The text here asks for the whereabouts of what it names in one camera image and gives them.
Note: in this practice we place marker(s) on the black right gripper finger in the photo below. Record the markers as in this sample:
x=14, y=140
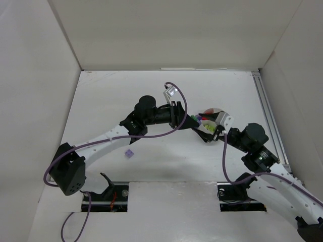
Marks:
x=206, y=137
x=214, y=117

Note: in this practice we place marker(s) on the white round divided container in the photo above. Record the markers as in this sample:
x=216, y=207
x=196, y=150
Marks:
x=219, y=130

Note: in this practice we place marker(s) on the red large lego brick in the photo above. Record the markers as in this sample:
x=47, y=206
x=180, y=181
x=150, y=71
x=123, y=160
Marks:
x=209, y=111

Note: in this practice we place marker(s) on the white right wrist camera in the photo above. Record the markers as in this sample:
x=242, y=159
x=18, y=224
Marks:
x=224, y=120

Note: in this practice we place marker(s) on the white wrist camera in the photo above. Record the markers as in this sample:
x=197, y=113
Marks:
x=224, y=120
x=169, y=92

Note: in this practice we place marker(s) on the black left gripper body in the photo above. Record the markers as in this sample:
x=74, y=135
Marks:
x=176, y=114

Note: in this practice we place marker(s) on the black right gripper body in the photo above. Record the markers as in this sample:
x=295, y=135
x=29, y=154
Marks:
x=215, y=135

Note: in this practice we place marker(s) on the aluminium rail right side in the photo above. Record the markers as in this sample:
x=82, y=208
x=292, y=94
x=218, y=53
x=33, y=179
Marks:
x=274, y=134

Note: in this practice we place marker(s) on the lime green lego brick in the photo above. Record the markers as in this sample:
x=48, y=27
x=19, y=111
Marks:
x=209, y=128

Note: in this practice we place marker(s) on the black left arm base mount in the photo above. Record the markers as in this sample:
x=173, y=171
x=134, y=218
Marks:
x=101, y=194

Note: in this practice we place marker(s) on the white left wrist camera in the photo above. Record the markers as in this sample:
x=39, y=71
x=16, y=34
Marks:
x=169, y=92

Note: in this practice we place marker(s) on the lavender 2x2 lego brick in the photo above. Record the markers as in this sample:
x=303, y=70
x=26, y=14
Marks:
x=129, y=153

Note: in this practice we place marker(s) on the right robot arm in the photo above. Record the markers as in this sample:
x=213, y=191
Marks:
x=267, y=181

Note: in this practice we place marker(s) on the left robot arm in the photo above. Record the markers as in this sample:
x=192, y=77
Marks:
x=68, y=167

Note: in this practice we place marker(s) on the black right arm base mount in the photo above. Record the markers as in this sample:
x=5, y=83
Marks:
x=234, y=198

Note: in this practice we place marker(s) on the green 2x4 lego brick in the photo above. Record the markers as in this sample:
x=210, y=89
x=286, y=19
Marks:
x=194, y=117

